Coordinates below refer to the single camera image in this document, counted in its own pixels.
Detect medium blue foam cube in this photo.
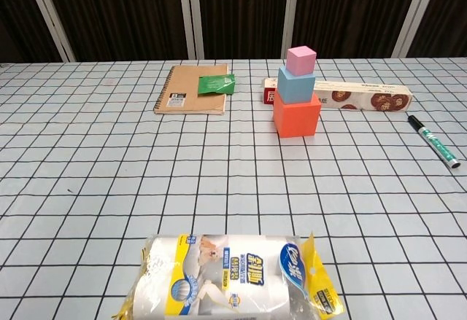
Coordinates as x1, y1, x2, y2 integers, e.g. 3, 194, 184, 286
277, 66, 316, 105

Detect small pink foam cube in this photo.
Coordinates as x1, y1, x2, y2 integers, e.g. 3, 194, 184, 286
286, 45, 317, 77

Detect green foil sachet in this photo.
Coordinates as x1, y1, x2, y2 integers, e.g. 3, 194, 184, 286
196, 73, 236, 97

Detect large orange foam cube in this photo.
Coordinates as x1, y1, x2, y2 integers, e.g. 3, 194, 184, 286
272, 90, 323, 138

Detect brown spiral notebook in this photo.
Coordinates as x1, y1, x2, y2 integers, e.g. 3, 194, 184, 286
153, 63, 230, 116

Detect checkered light blue tablecloth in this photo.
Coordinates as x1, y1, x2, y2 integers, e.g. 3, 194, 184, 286
0, 57, 467, 320

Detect long baking paper box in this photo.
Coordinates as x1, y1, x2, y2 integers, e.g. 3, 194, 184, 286
261, 77, 414, 114

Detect packaged white bag rolls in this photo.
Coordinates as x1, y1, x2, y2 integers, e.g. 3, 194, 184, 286
111, 233, 346, 320

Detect green marker pen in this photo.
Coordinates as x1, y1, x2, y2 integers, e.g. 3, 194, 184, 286
406, 114, 461, 170

